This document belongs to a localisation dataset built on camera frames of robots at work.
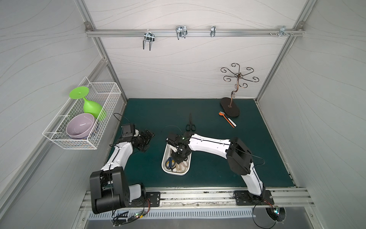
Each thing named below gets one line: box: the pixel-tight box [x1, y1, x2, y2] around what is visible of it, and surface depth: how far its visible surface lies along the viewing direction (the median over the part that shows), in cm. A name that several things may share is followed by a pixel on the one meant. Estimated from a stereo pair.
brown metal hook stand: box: [220, 62, 260, 118], surface depth 100 cm
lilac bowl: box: [66, 113, 96, 140], surface depth 62 cm
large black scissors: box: [185, 112, 196, 132], surface depth 106 cm
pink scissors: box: [175, 162, 189, 171], surface depth 86 cm
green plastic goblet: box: [69, 86, 107, 120], surface depth 63 cm
